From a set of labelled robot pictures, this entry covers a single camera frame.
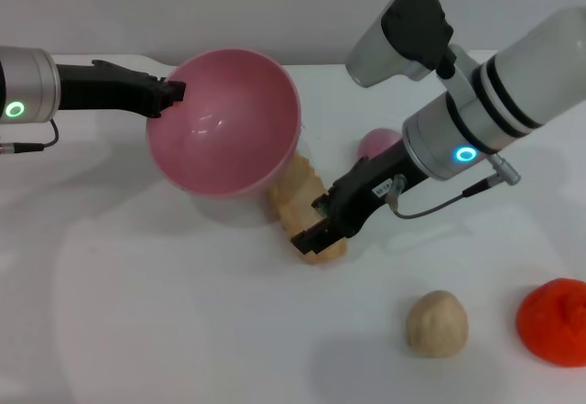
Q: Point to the ridged orange bread loaf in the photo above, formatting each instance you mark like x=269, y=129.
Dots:
x=302, y=193

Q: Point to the beige round bun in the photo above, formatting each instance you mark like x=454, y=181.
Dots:
x=437, y=325

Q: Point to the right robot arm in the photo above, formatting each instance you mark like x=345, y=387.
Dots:
x=503, y=97

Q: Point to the pink round bun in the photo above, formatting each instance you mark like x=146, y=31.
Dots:
x=377, y=143

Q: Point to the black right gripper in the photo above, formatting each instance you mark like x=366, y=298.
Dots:
x=371, y=188

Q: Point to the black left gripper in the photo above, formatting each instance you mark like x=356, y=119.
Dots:
x=110, y=88

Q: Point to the pink plastic bowl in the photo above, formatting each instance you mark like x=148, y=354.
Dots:
x=229, y=124

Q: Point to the orange-red swirl bun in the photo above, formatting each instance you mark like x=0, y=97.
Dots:
x=554, y=324

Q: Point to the right wrist camera housing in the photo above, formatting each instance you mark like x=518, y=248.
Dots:
x=403, y=42

